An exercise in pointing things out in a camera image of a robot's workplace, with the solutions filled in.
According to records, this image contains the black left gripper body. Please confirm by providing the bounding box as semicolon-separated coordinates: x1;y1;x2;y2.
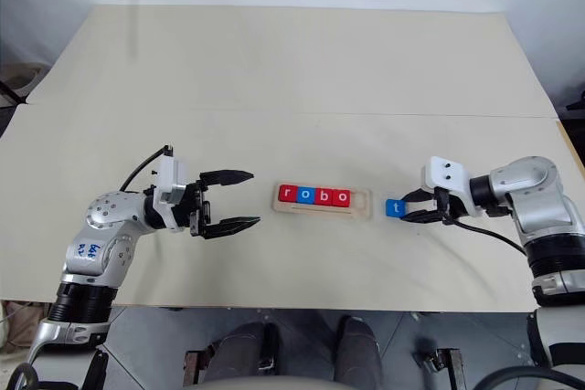
175;180;214;239

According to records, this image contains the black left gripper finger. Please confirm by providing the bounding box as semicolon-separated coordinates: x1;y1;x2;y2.
198;170;256;188
201;216;262;241

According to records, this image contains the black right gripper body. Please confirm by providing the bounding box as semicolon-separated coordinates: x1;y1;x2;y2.
431;186;473;227

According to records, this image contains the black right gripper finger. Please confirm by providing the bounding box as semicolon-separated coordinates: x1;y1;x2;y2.
399;186;436;205
403;208;446;225

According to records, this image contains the blue letter tile t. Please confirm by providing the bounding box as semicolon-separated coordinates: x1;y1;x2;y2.
384;198;409;219

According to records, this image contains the wooden letter tray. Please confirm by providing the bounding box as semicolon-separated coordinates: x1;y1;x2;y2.
271;183;372;222

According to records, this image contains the red letter tile r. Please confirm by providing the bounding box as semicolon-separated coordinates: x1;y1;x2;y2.
278;184;300;205

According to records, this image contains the blue letter tile o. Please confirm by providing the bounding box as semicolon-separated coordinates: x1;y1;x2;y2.
295;185;317;206

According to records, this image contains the dark background object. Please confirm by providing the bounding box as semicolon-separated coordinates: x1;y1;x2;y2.
554;87;585;122

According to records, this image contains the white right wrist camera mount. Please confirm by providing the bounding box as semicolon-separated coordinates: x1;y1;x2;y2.
420;155;486;218

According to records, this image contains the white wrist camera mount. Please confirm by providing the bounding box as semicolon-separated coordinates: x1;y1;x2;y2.
152;153;190;231
420;155;486;218

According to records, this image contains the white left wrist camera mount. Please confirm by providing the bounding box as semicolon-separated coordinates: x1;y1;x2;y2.
152;153;190;231

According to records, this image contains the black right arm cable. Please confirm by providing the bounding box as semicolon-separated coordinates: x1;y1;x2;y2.
450;219;529;257

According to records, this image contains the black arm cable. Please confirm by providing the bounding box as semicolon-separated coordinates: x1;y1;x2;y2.
119;144;176;192
450;219;529;257

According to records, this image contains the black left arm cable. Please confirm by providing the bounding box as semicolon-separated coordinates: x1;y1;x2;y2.
119;144;176;192

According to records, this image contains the brown metal table bracket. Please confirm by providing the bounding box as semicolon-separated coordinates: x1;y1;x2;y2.
183;345;217;387
412;346;463;390

